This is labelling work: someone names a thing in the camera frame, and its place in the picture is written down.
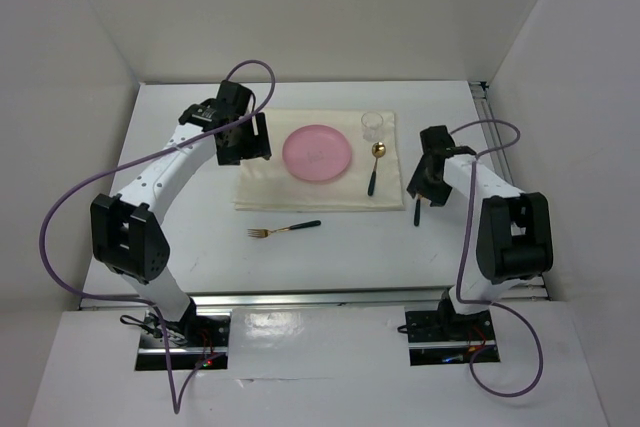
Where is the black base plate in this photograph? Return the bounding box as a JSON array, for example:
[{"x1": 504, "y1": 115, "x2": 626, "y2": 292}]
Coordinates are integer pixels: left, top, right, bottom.
[
  {"x1": 397, "y1": 310, "x2": 500, "y2": 366},
  {"x1": 120, "y1": 313, "x2": 231, "y2": 372}
]

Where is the pink plate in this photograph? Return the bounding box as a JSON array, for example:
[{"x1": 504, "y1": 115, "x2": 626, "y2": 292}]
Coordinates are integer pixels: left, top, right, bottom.
[{"x1": 282, "y1": 124, "x2": 352, "y2": 183}]

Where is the aluminium front rail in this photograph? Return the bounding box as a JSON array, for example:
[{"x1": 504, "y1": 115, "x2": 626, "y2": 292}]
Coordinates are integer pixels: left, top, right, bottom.
[{"x1": 79, "y1": 279, "x2": 549, "y2": 310}]

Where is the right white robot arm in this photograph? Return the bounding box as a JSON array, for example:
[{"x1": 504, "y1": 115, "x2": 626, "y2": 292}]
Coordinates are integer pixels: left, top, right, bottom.
[{"x1": 407, "y1": 125, "x2": 553, "y2": 339}]

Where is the aluminium rail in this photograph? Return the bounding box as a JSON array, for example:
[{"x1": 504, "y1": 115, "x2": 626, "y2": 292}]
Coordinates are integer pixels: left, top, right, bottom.
[
  {"x1": 79, "y1": 279, "x2": 549, "y2": 310},
  {"x1": 459, "y1": 82, "x2": 553, "y2": 308}
]

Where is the cream cloth placemat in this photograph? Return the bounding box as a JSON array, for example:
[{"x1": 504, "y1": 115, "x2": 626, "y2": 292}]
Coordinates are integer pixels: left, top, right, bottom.
[{"x1": 234, "y1": 109, "x2": 404, "y2": 212}]

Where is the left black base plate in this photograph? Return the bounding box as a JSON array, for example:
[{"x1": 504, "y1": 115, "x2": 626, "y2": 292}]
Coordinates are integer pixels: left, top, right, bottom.
[{"x1": 120, "y1": 313, "x2": 231, "y2": 372}]

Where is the gold knife green handle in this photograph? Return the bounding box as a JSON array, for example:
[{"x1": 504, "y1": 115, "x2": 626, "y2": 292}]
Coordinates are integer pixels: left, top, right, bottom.
[{"x1": 413, "y1": 195, "x2": 422, "y2": 227}]

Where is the aluminium right side rail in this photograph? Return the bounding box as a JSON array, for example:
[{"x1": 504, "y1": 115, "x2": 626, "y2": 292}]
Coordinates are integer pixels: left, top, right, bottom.
[{"x1": 459, "y1": 82, "x2": 553, "y2": 308}]

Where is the clear plastic cup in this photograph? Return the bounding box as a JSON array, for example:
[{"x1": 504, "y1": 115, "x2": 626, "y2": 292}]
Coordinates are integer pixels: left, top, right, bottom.
[{"x1": 361, "y1": 111, "x2": 384, "y2": 143}]

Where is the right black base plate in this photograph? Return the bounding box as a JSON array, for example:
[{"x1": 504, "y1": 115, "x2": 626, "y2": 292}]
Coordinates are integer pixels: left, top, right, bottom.
[{"x1": 397, "y1": 310, "x2": 500, "y2": 366}]

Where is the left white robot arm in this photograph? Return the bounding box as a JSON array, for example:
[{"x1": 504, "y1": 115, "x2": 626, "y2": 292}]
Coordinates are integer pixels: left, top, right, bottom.
[{"x1": 90, "y1": 80, "x2": 271, "y2": 346}]

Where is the gold spoon green handle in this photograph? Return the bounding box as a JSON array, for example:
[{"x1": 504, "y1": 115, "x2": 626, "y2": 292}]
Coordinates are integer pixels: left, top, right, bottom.
[{"x1": 367, "y1": 142, "x2": 386, "y2": 197}]

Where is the gold fork green handle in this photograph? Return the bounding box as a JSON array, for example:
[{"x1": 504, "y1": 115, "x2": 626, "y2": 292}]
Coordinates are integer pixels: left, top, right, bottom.
[{"x1": 247, "y1": 220, "x2": 322, "y2": 239}]

